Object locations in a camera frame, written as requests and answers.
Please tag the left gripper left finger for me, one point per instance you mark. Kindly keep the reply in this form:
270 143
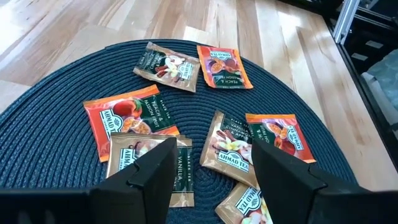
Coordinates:
77 207

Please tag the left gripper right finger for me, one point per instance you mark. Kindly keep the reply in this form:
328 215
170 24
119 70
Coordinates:
311 202

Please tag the brown vanilla cinnamon tea packet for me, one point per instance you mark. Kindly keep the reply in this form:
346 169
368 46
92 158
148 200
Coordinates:
124 152
230 149
168 67
245 202

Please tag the round dark blue woven placemat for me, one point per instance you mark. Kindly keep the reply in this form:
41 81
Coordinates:
62 140

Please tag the black aluminium table frame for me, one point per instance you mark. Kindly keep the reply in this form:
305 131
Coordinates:
357 77

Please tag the silver aluminium bracket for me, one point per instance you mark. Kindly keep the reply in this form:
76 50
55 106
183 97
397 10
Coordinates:
346 21

